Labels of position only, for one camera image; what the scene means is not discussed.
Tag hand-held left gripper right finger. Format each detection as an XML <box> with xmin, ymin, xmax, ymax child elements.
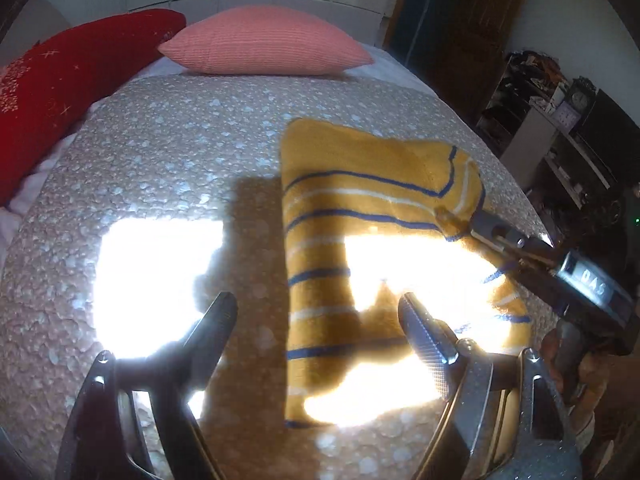
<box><xmin>397</xmin><ymin>291</ymin><xmax>584</xmax><ymax>480</ymax></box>

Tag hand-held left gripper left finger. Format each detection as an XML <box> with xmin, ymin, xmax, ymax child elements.
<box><xmin>55</xmin><ymin>291</ymin><xmax>239</xmax><ymax>480</ymax></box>

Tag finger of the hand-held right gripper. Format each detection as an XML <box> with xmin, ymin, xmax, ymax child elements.
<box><xmin>470</xmin><ymin>230</ymin><xmax>533</xmax><ymax>277</ymax></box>
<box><xmin>470</xmin><ymin>209</ymin><xmax>558</xmax><ymax>261</ymax></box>

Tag yellow striped knit sweater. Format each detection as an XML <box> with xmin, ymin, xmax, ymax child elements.
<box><xmin>280</xmin><ymin>117</ymin><xmax>533</xmax><ymax>429</ymax></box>

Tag person's right hand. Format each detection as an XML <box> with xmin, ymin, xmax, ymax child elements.
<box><xmin>541</xmin><ymin>327</ymin><xmax>618</xmax><ymax>443</ymax></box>

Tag cluttered storage shelf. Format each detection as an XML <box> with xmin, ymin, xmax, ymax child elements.
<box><xmin>475</xmin><ymin>49</ymin><xmax>640</xmax><ymax>243</ymax></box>

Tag small desk clock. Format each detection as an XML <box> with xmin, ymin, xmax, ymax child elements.
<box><xmin>567</xmin><ymin>76</ymin><xmax>599</xmax><ymax>117</ymax></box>

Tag beige spotted blanket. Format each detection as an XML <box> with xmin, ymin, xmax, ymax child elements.
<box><xmin>0</xmin><ymin>72</ymin><xmax>557</xmax><ymax>480</ymax></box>

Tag white bed sheet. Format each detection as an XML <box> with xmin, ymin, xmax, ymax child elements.
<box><xmin>0</xmin><ymin>42</ymin><xmax>442</xmax><ymax>261</ymax></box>

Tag brown wooden door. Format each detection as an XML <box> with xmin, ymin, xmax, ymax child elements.
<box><xmin>382</xmin><ymin>0</ymin><xmax>532</xmax><ymax>128</ymax></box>

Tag red floral pillow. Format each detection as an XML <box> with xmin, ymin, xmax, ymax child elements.
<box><xmin>0</xmin><ymin>8</ymin><xmax>187</xmax><ymax>207</ymax></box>

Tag pink ribbed pillow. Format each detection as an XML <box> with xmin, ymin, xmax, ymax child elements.
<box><xmin>157</xmin><ymin>5</ymin><xmax>376</xmax><ymax>76</ymax></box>

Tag grey padded headboard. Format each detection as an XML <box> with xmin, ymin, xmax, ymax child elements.
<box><xmin>0</xmin><ymin>0</ymin><xmax>73</xmax><ymax>68</ymax></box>

